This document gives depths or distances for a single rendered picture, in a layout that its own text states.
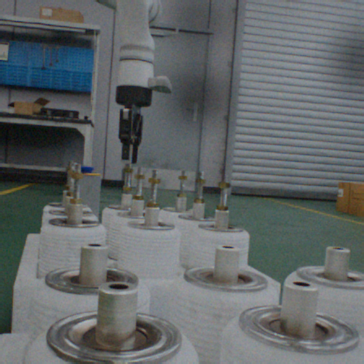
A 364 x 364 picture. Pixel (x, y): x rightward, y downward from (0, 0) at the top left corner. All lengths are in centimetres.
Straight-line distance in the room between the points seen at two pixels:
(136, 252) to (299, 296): 40
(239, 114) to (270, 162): 77
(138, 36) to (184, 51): 498
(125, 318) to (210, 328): 13
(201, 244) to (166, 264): 7
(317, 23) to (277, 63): 78
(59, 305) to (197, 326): 11
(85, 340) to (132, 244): 41
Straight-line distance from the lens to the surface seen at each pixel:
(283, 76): 613
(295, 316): 29
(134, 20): 92
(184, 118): 576
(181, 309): 38
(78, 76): 565
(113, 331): 25
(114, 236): 79
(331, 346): 28
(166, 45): 588
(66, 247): 64
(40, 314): 36
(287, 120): 606
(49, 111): 514
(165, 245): 66
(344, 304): 42
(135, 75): 90
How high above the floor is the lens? 35
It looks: 3 degrees down
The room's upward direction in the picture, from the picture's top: 4 degrees clockwise
